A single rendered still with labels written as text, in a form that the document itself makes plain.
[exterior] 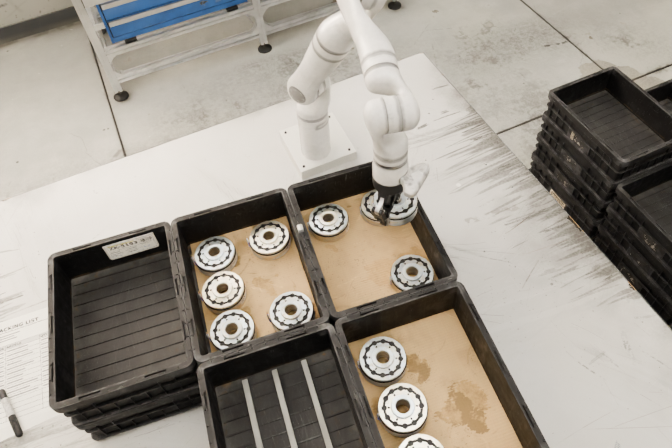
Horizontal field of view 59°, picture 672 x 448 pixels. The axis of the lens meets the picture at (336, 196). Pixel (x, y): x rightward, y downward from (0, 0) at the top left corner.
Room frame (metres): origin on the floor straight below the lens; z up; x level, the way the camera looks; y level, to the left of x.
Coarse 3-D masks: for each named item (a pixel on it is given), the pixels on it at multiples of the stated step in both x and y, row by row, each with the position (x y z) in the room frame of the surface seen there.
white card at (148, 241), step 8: (152, 232) 0.89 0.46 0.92; (128, 240) 0.87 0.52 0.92; (136, 240) 0.88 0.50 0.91; (144, 240) 0.88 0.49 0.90; (152, 240) 0.89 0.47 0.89; (104, 248) 0.86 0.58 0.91; (112, 248) 0.86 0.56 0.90; (120, 248) 0.87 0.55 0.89; (128, 248) 0.87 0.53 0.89; (136, 248) 0.88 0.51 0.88; (144, 248) 0.88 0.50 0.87; (112, 256) 0.86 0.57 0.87; (120, 256) 0.87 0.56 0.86
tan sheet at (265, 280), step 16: (288, 224) 0.93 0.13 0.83; (240, 240) 0.90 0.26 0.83; (240, 256) 0.85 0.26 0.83; (288, 256) 0.83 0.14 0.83; (240, 272) 0.80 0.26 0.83; (256, 272) 0.79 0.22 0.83; (272, 272) 0.79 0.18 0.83; (288, 272) 0.78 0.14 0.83; (304, 272) 0.78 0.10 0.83; (256, 288) 0.75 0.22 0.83; (272, 288) 0.74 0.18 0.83; (288, 288) 0.74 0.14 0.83; (304, 288) 0.73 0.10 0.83; (256, 304) 0.71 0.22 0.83; (208, 320) 0.68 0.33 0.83; (256, 320) 0.66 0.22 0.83
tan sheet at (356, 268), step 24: (360, 216) 0.93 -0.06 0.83; (312, 240) 0.87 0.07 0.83; (360, 240) 0.86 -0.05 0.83; (384, 240) 0.85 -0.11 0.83; (408, 240) 0.84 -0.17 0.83; (336, 264) 0.79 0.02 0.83; (360, 264) 0.78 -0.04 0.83; (384, 264) 0.78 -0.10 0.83; (336, 288) 0.72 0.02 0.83; (360, 288) 0.72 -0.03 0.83; (384, 288) 0.71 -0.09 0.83
